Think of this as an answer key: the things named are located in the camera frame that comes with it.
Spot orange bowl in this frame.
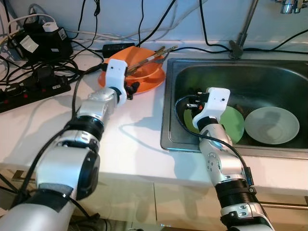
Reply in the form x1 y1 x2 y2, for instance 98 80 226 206
112 47 164 80

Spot beige kitchen cabinet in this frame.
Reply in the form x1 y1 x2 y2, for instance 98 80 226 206
0 166 308 231

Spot orange plate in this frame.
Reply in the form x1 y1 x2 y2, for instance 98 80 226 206
98 46 167 95

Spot small black power adapter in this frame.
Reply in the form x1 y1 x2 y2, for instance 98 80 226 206
103 43 135 54

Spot green plate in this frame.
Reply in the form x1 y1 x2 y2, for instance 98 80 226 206
184 105 245 145

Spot steel faucet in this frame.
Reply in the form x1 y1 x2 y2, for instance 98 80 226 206
230 0 260 59

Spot stainless steel sink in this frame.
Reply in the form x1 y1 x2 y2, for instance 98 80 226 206
160 58 308 152

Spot pale grey bowl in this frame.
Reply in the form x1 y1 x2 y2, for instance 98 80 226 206
244 107 300 145

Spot black charger box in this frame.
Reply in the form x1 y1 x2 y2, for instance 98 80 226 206
10 22 74 63

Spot white plug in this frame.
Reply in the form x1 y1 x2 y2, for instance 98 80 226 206
42 22 58 33

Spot black power strip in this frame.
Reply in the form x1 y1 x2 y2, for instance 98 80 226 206
0 72 72 114

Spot chrome tap valve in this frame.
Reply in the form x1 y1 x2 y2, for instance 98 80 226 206
276 0 308 14

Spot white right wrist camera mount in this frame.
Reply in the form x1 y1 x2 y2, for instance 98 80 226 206
195 88 230 127

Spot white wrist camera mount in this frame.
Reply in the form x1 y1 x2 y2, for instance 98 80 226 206
195 88 230 127
104 59 128 104

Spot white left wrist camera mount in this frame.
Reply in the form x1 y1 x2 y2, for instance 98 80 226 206
104 59 128 104

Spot black cable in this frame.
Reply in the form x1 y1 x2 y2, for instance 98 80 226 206
241 28 308 53
198 0 234 52

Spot steel drawer handle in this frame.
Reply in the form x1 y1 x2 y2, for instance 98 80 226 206
12 169 37 182
257 201 308 211

